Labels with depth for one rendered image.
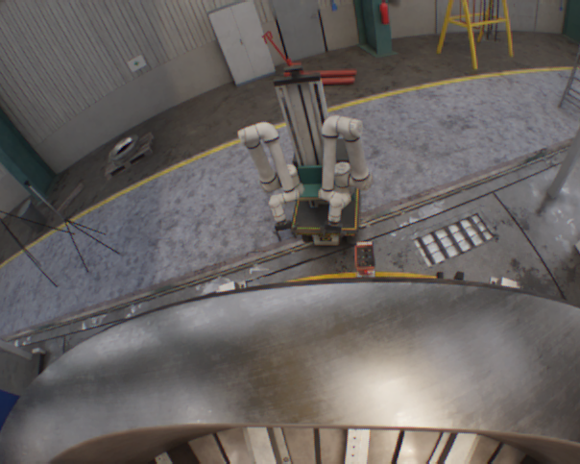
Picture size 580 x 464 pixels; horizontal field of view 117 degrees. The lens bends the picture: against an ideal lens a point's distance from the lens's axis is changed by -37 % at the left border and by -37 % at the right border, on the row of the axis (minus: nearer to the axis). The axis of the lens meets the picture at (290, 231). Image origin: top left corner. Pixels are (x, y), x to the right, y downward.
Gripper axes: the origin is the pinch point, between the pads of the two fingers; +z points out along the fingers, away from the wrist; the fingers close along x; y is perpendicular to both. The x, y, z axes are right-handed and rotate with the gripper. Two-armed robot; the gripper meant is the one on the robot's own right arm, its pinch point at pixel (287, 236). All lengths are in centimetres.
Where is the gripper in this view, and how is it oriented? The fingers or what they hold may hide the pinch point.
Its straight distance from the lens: 228.7
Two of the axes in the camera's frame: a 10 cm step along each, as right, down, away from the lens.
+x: -9.4, 1.8, 2.9
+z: 3.1, 8.3, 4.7
